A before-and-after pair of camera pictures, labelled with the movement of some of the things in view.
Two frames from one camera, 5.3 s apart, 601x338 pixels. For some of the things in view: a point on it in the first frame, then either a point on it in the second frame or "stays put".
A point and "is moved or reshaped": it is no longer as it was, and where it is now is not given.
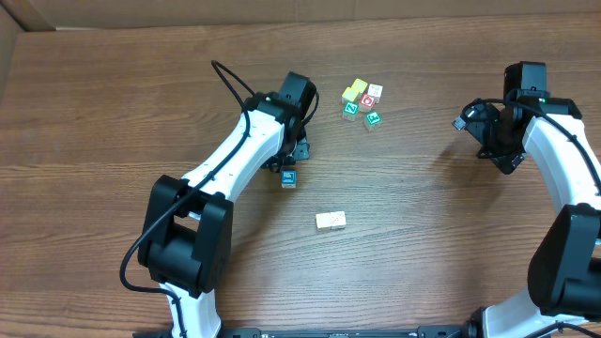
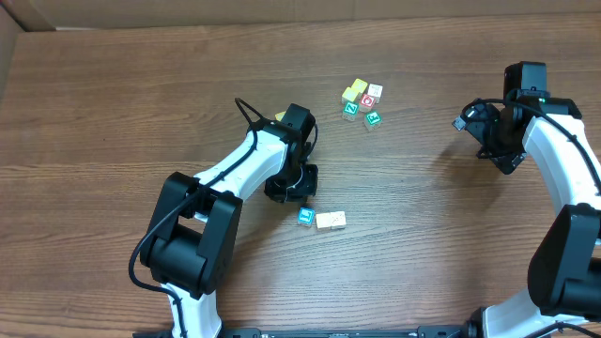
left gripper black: x=295 y=153 -> x=291 y=189
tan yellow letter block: x=323 y=221 stays put
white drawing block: x=337 y=220 stays put
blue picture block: x=288 y=179 is moved or reshaped
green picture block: x=373 y=120 stays put
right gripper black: x=498 y=156 stays put
